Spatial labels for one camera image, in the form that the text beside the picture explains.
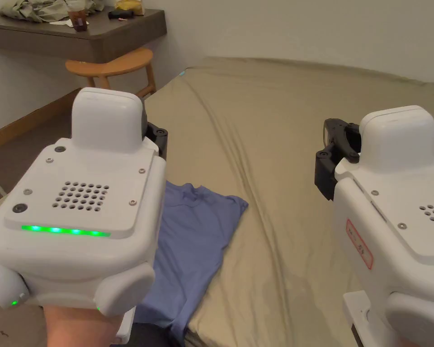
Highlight person's legs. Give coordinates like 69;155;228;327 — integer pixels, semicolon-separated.
130;323;183;347

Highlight bed with beige sheet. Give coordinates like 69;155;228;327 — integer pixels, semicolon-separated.
130;56;434;347

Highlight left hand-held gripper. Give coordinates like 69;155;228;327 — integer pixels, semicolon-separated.
0;87;169;344

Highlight dark wall-mounted desk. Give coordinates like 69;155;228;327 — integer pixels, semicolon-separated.
0;0;167;63

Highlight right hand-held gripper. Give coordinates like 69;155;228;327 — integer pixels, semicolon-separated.
314;105;434;347

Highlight person's right hand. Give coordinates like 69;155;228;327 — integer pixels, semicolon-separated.
395;335;434;347

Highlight person's left hand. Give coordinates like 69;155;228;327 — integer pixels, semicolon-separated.
45;305;122;347

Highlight wooden stool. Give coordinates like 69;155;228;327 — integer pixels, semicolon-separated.
65;47;157;99

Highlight blue shirt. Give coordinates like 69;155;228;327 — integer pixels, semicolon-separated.
133;180;249;347

